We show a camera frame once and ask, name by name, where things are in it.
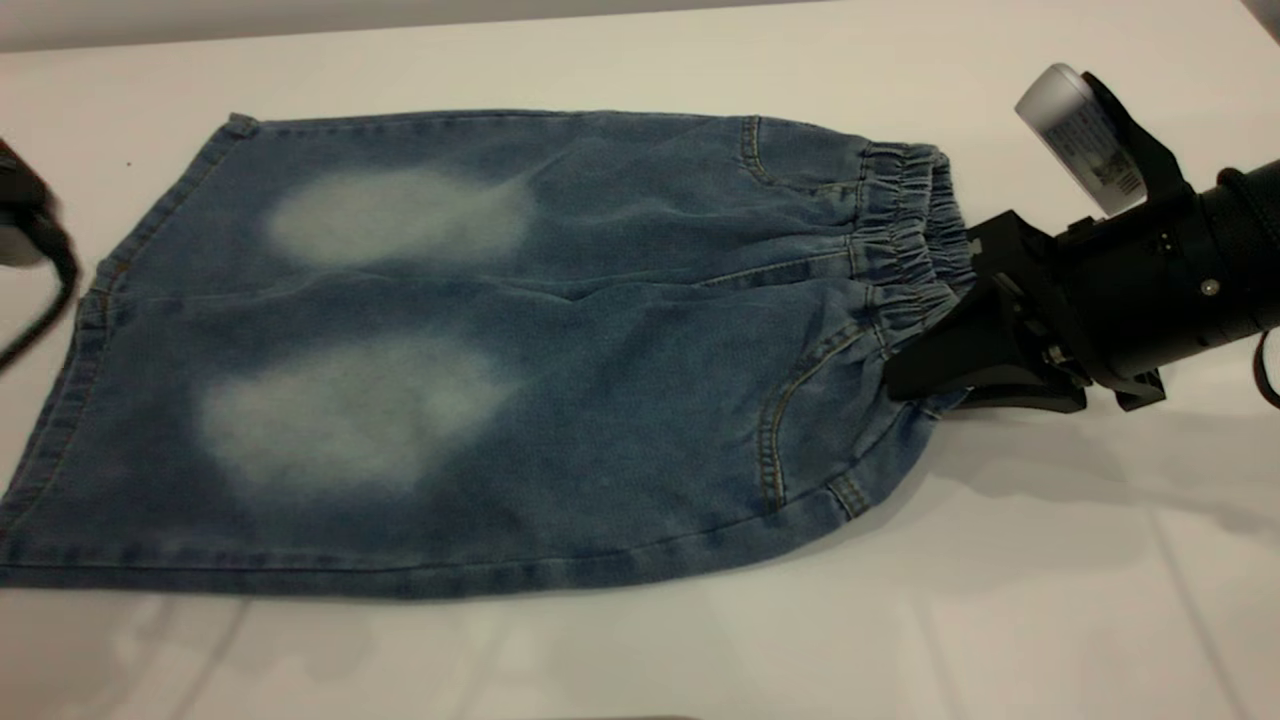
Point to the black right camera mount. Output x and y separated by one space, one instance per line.
1150 165

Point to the blue denim jeans shorts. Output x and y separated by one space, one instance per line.
600 400

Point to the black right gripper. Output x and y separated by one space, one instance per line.
1140 290

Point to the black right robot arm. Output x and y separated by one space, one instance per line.
1250 200

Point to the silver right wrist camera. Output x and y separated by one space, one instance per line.
1075 130

